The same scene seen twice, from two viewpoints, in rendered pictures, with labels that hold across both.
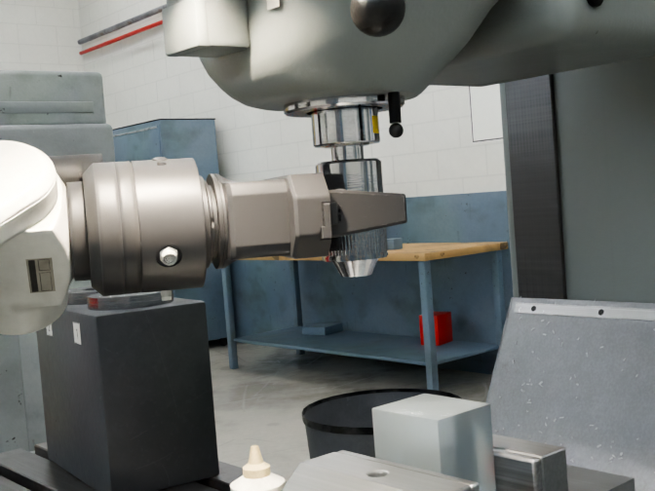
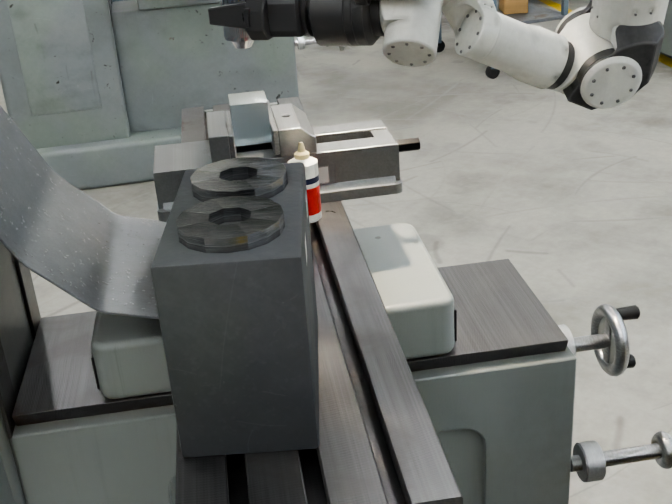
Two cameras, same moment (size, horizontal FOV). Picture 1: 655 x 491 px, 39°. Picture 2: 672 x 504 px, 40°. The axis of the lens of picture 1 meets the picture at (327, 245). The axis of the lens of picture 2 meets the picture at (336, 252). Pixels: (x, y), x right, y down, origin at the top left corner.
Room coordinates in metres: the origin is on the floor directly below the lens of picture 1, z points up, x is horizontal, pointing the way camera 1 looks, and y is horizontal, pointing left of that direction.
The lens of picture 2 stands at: (1.61, 0.73, 1.46)
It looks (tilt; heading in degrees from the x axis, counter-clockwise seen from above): 25 degrees down; 213
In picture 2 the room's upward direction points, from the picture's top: 4 degrees counter-clockwise
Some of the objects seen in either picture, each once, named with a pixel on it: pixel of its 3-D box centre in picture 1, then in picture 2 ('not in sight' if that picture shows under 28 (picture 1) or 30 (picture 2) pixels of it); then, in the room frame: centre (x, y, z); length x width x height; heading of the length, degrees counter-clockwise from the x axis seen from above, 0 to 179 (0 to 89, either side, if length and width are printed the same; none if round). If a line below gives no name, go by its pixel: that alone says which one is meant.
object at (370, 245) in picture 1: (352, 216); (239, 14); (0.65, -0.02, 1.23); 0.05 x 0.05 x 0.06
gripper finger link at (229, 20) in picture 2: not in sight; (230, 16); (0.68, -0.01, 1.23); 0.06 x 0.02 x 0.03; 105
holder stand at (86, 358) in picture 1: (121, 379); (246, 293); (1.02, 0.24, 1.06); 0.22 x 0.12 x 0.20; 33
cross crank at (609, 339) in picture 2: not in sight; (588, 343); (0.33, 0.36, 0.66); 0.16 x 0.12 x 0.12; 130
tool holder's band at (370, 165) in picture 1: (348, 168); not in sight; (0.65, -0.02, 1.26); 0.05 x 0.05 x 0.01
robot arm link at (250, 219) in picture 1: (224, 224); (306, 12); (0.63, 0.07, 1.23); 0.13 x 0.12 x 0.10; 15
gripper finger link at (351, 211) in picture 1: (364, 210); not in sight; (0.62, -0.03, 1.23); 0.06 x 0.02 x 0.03; 105
